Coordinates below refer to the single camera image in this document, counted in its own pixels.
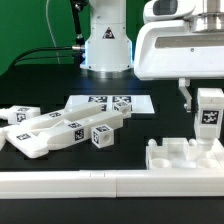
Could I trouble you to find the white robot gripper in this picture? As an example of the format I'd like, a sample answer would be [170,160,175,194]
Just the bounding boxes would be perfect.
[134,20,224,112]

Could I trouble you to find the white chair seat block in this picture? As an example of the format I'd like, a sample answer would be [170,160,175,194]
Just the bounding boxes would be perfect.
[145,138,224,170]

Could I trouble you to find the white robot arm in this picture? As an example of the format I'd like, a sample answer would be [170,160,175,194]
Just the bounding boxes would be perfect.
[70,0,224,107]

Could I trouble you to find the long white chair side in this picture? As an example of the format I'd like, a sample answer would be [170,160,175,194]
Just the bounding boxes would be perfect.
[6,111,123,158]

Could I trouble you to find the small white tagged cube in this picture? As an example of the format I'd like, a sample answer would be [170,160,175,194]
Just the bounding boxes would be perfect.
[112,101,131,118]

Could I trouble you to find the white cube with hole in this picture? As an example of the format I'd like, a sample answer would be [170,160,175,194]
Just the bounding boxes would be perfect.
[91,124,114,148]

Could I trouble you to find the white piece at left edge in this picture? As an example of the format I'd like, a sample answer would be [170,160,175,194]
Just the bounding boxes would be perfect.
[0,128,6,151]

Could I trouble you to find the white marker base plate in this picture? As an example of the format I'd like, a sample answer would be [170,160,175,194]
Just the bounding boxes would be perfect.
[65,95,155,114]

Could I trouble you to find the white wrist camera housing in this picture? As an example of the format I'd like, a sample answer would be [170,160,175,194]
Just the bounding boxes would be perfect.
[143,0,196,23]

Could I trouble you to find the white U-shaped border frame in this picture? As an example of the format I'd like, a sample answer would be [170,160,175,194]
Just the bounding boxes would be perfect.
[0,168,224,199]

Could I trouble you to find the thin white cable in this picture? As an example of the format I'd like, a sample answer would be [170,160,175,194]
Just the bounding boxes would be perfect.
[45,0,62,65]

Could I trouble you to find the black cable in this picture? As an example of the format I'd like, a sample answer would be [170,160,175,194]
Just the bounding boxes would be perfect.
[7,45,86,71]

